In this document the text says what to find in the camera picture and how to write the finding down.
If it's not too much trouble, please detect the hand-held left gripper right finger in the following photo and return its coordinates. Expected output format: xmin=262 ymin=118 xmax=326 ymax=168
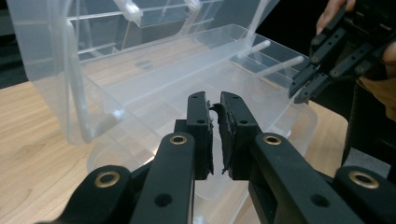
xmin=209 ymin=91 xmax=262 ymax=181

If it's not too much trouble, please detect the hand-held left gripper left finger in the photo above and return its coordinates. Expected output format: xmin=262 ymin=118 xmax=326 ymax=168
xmin=174 ymin=91 xmax=215 ymax=181

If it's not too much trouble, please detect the clear plastic storage box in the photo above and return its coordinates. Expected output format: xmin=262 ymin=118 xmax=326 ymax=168
xmin=6 ymin=0 xmax=318 ymax=224

